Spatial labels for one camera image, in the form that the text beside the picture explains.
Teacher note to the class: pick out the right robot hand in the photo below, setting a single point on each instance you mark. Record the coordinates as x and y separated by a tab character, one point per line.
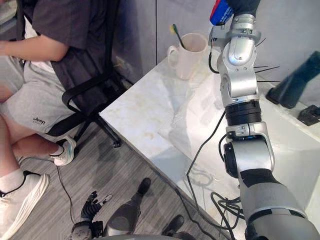
246	6

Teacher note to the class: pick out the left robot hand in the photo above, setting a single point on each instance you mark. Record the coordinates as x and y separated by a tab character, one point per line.
90	208

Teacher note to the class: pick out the blue and red toothpaste box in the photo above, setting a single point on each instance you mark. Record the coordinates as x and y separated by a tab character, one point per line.
221	11

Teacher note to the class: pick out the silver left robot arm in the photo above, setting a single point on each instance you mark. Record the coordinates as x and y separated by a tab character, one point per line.
81	230

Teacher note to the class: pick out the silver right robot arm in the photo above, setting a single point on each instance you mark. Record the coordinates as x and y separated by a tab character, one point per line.
246	85

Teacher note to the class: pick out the green yellow toothbrush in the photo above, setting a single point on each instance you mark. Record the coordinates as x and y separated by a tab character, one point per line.
177	33

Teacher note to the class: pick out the white ceramic mug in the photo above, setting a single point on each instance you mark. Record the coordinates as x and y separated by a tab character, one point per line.
188	58

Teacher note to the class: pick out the dark right robot foot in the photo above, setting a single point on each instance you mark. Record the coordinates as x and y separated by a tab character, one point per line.
176	225

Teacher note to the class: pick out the person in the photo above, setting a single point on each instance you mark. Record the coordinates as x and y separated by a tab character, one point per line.
40	105

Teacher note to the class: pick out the black office chair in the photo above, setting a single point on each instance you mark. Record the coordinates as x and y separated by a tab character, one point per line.
95	82

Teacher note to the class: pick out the small black block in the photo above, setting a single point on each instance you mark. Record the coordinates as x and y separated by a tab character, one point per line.
310	115

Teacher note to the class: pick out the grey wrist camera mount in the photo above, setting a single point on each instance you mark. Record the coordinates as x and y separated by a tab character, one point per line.
216	33

